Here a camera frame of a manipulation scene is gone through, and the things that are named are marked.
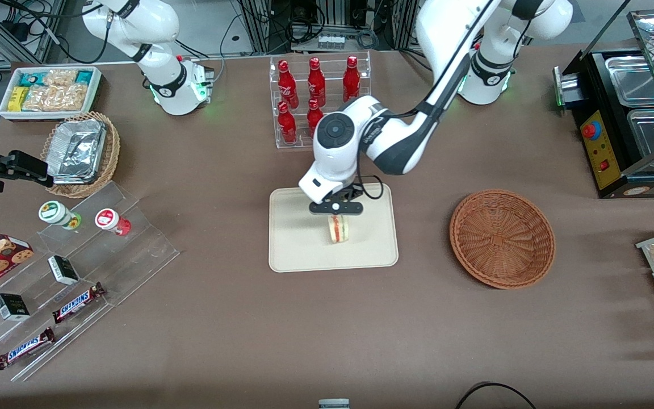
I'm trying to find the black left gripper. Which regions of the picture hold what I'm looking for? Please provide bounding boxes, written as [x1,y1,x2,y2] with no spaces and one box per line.
[310,187,364,215]

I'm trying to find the triangular sandwich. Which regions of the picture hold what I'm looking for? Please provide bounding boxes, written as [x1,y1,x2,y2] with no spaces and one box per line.
[329,215,351,244]

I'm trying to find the cream plastic tray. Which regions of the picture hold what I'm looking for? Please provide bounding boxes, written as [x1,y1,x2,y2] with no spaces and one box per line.
[269,182,399,273]

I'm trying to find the light wicker basket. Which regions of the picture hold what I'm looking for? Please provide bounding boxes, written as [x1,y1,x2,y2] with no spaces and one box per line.
[40,111,121,199]

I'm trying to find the round brown wicker basket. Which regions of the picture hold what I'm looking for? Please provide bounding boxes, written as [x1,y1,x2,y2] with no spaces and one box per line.
[449,189,556,290]

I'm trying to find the green label yogurt cup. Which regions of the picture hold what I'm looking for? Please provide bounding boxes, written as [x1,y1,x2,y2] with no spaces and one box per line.
[39,201,82,231]

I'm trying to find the stacked aluminium foil trays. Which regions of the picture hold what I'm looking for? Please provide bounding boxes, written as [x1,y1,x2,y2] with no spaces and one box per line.
[45,119,107,185]

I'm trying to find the yellow snack pack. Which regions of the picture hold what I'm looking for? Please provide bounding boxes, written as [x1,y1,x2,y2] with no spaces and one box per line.
[7,86,30,112]

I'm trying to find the clear bag of crackers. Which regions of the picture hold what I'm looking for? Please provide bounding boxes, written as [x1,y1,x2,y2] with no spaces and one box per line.
[23,84,88,112]
[43,69,78,89]

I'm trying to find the clear acrylic bottle rack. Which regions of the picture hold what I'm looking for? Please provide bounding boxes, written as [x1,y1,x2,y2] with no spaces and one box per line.
[269,50,372,149]

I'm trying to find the red cola bottle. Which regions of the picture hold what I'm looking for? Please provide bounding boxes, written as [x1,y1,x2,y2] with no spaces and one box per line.
[308,57,326,107]
[307,98,324,137]
[278,101,297,144]
[278,60,299,109]
[343,55,360,103]

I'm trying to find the red label yogurt cup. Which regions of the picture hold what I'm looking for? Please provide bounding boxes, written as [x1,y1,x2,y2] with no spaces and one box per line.
[95,208,132,237]

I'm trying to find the white rectangular snack bin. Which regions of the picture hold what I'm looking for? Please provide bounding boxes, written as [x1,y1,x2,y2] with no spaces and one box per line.
[0,66,103,122]

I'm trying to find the small black box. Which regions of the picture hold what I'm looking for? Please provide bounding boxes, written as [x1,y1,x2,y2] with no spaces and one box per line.
[48,256,80,286]
[0,293,31,322]

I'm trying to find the clear acrylic stepped shelf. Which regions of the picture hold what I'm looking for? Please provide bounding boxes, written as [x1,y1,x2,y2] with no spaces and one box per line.
[0,181,181,382]

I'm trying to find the Snickers chocolate bar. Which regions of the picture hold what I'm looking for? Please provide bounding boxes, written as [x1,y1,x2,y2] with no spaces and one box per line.
[0,327,56,371]
[52,282,106,324]

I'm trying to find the black food warmer cabinet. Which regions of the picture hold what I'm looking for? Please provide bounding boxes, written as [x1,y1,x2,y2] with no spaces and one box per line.
[553,9,654,199]

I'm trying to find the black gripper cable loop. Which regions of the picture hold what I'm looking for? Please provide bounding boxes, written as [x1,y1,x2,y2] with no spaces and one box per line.
[355,177,385,201]

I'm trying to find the black floor cable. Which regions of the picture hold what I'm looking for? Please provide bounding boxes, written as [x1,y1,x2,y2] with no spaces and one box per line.
[455,382,538,409]

